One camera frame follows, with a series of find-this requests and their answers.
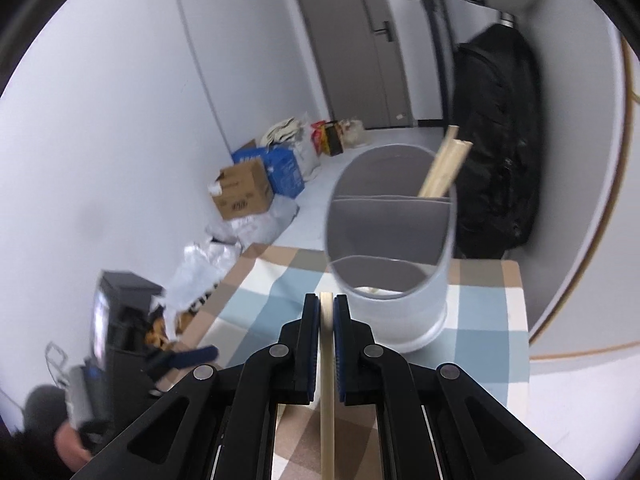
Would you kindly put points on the grey door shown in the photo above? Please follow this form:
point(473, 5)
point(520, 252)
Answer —
point(350, 35)

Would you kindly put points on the beige tote bag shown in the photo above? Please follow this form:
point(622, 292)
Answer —
point(282, 132)

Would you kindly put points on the black backpack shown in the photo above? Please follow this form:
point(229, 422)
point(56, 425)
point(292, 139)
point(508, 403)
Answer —
point(500, 135)

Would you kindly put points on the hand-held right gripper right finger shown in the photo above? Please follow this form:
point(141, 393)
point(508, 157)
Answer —
point(341, 345)

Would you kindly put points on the beige plastic bag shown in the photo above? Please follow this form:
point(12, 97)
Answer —
point(354, 132)

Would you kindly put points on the clear plastic bag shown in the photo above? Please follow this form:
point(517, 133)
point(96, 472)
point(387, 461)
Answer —
point(200, 265)

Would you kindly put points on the black paper bag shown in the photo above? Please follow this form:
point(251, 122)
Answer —
point(334, 141)

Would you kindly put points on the person's left forearm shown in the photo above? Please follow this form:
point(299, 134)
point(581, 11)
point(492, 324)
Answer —
point(40, 410)

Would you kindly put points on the brown cardboard box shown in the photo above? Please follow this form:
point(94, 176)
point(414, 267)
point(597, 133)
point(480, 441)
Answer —
point(245, 190)

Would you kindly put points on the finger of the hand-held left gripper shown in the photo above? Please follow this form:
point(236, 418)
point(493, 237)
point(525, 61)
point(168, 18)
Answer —
point(190, 355)

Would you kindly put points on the grey plastic mailer bag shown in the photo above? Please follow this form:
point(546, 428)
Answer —
point(260, 225)

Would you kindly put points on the checked tablecloth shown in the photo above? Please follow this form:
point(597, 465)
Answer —
point(480, 310)

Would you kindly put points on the red snack bag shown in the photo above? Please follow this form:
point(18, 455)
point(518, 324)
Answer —
point(318, 132)

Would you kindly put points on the blue cardboard box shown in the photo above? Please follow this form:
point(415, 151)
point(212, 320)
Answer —
point(285, 170)

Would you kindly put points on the translucent white utensil holder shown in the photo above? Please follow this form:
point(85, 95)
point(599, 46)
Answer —
point(395, 320)

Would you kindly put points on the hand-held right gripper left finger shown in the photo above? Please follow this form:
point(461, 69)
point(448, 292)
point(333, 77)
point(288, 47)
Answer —
point(312, 345)

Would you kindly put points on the person's left hand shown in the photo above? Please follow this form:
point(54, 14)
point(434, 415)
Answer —
point(70, 447)

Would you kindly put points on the white plastic sack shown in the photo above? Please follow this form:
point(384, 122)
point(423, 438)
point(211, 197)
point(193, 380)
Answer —
point(307, 155)

